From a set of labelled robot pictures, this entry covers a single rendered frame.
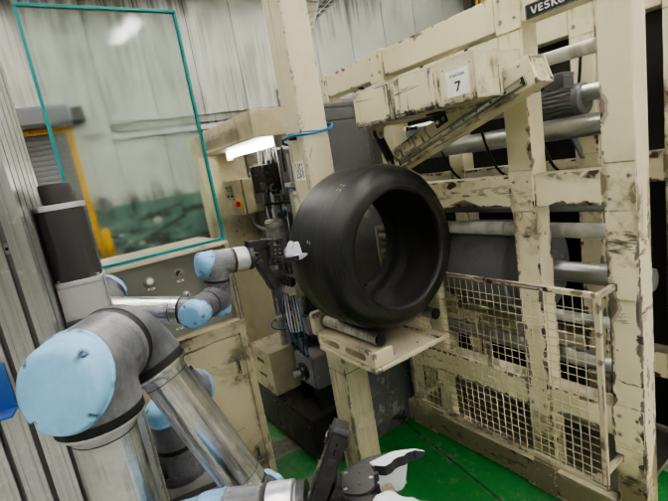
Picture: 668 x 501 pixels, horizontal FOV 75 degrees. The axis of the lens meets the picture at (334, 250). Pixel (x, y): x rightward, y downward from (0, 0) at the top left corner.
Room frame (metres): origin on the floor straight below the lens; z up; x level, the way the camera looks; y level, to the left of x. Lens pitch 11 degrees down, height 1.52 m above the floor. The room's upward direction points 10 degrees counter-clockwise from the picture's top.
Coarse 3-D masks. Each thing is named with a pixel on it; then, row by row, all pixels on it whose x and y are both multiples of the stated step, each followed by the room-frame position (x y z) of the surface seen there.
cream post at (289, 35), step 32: (288, 0) 1.79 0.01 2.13; (288, 32) 1.77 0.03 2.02; (288, 64) 1.77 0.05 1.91; (288, 96) 1.80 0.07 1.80; (320, 96) 1.83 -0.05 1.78; (288, 128) 1.84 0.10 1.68; (320, 128) 1.81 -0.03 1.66; (320, 160) 1.80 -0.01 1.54; (352, 384) 1.78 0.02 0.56; (352, 416) 1.77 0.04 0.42; (352, 448) 1.80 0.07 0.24
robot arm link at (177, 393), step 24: (144, 312) 0.67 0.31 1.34; (168, 336) 0.69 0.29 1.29; (168, 360) 0.67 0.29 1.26; (144, 384) 0.65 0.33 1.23; (168, 384) 0.66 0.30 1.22; (192, 384) 0.68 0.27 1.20; (168, 408) 0.66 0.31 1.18; (192, 408) 0.66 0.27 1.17; (216, 408) 0.70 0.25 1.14; (192, 432) 0.66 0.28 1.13; (216, 432) 0.67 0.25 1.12; (216, 456) 0.66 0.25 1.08; (240, 456) 0.67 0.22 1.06; (216, 480) 0.66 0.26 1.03; (240, 480) 0.66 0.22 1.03; (264, 480) 0.68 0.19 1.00
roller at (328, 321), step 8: (328, 320) 1.66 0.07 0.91; (336, 320) 1.63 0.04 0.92; (336, 328) 1.61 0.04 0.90; (344, 328) 1.57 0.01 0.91; (352, 328) 1.53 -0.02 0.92; (360, 328) 1.51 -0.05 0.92; (360, 336) 1.49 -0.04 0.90; (368, 336) 1.45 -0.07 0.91; (376, 336) 1.42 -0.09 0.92; (384, 336) 1.43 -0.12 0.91; (376, 344) 1.42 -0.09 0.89
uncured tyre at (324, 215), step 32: (320, 192) 1.53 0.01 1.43; (352, 192) 1.43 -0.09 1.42; (384, 192) 1.46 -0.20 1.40; (416, 192) 1.54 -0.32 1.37; (320, 224) 1.41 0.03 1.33; (352, 224) 1.39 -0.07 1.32; (384, 224) 1.86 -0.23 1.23; (416, 224) 1.81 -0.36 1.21; (320, 256) 1.38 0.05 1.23; (352, 256) 1.37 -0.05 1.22; (384, 256) 1.85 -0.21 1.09; (416, 256) 1.80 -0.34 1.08; (448, 256) 1.63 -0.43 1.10; (320, 288) 1.41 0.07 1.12; (352, 288) 1.37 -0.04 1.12; (384, 288) 1.79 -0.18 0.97; (416, 288) 1.70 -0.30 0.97; (352, 320) 1.42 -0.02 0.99; (384, 320) 1.43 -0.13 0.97
